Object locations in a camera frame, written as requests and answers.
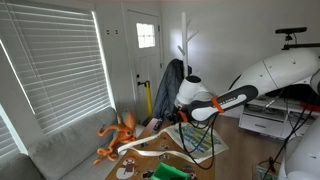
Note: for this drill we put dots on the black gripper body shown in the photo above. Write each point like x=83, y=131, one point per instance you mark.
x=177, y=116

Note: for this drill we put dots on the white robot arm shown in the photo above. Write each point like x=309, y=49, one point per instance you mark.
x=301, y=160

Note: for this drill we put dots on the green lunch box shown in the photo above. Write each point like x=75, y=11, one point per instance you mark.
x=166, y=172

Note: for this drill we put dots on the black remote control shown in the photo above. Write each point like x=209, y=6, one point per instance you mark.
x=157, y=125

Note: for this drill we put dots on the dark grey jacket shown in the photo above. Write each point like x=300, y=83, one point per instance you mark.
x=168, y=89

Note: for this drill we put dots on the orange octopus plush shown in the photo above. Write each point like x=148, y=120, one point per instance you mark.
x=124, y=132

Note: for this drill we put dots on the wooden coffee table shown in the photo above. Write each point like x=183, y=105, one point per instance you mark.
x=144, y=165

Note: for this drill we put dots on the snowman sticker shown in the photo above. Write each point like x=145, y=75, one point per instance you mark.
x=126, y=170

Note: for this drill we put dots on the white front door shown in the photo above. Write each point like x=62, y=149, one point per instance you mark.
x=145, y=49

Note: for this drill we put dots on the white coat rack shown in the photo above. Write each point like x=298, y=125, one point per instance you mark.
x=185, y=40

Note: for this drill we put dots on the white tv console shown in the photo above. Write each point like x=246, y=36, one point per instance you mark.
x=276, y=117

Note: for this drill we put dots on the grey sofa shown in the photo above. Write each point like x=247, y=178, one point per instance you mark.
x=66, y=155

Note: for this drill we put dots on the white window blind near door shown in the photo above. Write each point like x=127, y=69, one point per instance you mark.
x=56, y=54

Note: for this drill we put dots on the yellow handled tool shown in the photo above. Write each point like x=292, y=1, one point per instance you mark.
x=146, y=84

